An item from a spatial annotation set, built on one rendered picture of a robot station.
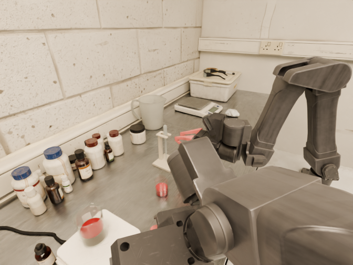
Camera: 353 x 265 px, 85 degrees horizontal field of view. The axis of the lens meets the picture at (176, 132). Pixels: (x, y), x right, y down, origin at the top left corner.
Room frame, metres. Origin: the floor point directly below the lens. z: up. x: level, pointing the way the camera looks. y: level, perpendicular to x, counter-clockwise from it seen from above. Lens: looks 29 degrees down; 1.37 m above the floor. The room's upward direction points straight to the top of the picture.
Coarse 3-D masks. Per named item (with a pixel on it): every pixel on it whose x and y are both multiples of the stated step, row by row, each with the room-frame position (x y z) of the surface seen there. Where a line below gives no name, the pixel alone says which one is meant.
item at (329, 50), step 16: (208, 48) 1.66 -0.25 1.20; (224, 48) 1.60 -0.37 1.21; (240, 48) 1.54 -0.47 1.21; (256, 48) 1.48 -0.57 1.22; (272, 48) 1.42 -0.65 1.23; (288, 48) 1.38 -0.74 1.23; (304, 48) 1.34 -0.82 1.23; (320, 48) 1.29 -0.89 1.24; (336, 48) 1.26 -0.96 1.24; (352, 48) 1.22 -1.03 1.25
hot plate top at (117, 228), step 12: (108, 216) 0.29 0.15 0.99; (108, 228) 0.26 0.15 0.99; (120, 228) 0.26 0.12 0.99; (132, 228) 0.26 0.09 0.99; (72, 240) 0.23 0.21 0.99; (108, 240) 0.23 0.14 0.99; (60, 252) 0.21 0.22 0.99; (72, 252) 0.21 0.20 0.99; (84, 252) 0.21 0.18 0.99; (96, 252) 0.21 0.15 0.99; (108, 252) 0.21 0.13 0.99; (72, 264) 0.19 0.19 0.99; (84, 264) 0.19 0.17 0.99; (96, 264) 0.19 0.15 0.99; (108, 264) 0.19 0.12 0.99
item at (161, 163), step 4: (160, 132) 0.61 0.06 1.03; (160, 136) 0.59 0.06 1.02; (164, 136) 0.58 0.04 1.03; (160, 140) 0.60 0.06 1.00; (160, 144) 0.60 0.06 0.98; (160, 148) 0.60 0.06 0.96; (160, 152) 0.60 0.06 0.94; (160, 156) 0.60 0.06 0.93; (164, 156) 0.63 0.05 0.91; (168, 156) 0.63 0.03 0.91; (156, 160) 0.60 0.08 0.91; (160, 160) 0.60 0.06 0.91; (164, 160) 0.60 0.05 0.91; (152, 164) 0.58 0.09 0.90; (156, 164) 0.58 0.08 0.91; (160, 164) 0.58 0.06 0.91; (164, 164) 0.58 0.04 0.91; (160, 168) 0.56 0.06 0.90; (164, 168) 0.55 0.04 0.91; (168, 168) 0.55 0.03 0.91
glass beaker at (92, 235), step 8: (80, 208) 0.26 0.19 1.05; (88, 208) 0.26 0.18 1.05; (96, 208) 0.26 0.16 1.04; (72, 216) 0.24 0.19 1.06; (80, 216) 0.25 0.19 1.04; (88, 216) 0.26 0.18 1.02; (96, 216) 0.26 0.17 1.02; (80, 224) 0.25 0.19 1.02; (96, 224) 0.23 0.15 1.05; (104, 224) 0.24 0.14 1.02; (80, 232) 0.22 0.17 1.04; (88, 232) 0.22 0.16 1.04; (96, 232) 0.22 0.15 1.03; (104, 232) 0.24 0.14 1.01; (88, 240) 0.22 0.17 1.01; (96, 240) 0.22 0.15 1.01; (104, 240) 0.23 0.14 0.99
